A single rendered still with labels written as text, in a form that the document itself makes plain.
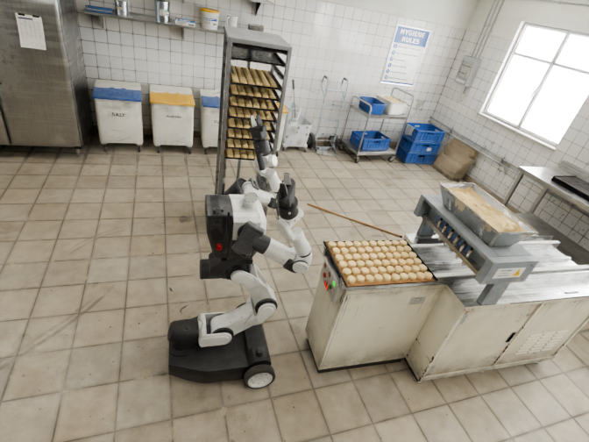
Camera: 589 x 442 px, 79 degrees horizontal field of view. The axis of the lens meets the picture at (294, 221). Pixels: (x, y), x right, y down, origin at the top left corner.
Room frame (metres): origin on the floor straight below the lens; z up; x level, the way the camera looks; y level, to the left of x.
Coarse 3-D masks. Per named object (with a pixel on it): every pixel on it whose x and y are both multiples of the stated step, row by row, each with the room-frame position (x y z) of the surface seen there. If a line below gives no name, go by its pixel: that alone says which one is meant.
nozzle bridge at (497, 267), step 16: (416, 208) 2.23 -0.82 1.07; (432, 208) 2.10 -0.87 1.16; (432, 224) 2.09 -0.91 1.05; (464, 224) 1.94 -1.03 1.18; (448, 240) 1.92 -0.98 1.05; (464, 240) 1.88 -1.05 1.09; (480, 240) 1.78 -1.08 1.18; (464, 256) 1.78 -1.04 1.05; (480, 256) 1.74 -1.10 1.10; (496, 256) 1.65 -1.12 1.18; (512, 256) 1.68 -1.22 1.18; (528, 256) 1.71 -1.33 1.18; (480, 272) 1.61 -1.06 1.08; (496, 272) 1.60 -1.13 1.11; (512, 272) 1.64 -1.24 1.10; (528, 272) 1.68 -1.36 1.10; (496, 288) 1.62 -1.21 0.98; (480, 304) 1.61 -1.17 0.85
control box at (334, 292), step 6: (330, 264) 1.71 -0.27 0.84; (324, 270) 1.72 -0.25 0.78; (330, 270) 1.65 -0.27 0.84; (330, 276) 1.63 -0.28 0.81; (336, 276) 1.61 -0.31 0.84; (330, 282) 1.61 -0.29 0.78; (336, 282) 1.56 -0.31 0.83; (336, 288) 1.54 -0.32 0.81; (330, 294) 1.57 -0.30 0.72; (336, 294) 1.54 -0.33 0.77; (336, 300) 1.54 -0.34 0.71
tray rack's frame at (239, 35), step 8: (224, 32) 3.38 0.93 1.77; (232, 32) 3.06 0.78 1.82; (240, 32) 3.16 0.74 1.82; (248, 32) 3.26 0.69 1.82; (256, 32) 3.36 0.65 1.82; (264, 32) 3.48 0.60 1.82; (224, 40) 3.39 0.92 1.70; (232, 40) 2.81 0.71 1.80; (240, 40) 2.83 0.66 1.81; (248, 40) 2.85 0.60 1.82; (256, 40) 2.90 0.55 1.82; (264, 40) 2.99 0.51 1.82; (272, 40) 3.08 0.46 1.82; (280, 40) 3.19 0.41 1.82; (224, 48) 3.39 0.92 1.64; (280, 48) 2.93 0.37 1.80; (224, 56) 3.39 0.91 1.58; (224, 64) 3.39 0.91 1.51; (248, 64) 3.48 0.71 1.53; (224, 72) 3.39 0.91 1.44; (216, 160) 3.38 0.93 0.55; (240, 160) 3.48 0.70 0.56; (216, 168) 3.38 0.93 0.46; (216, 176) 3.39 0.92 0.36; (216, 184) 3.39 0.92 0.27; (216, 192) 3.39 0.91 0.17
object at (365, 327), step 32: (320, 288) 1.77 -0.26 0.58; (384, 288) 1.59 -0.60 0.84; (416, 288) 1.68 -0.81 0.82; (320, 320) 1.65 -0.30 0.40; (352, 320) 1.54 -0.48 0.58; (384, 320) 1.63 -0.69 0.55; (416, 320) 1.72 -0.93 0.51; (320, 352) 1.54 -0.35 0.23; (352, 352) 1.58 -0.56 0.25; (384, 352) 1.67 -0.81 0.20
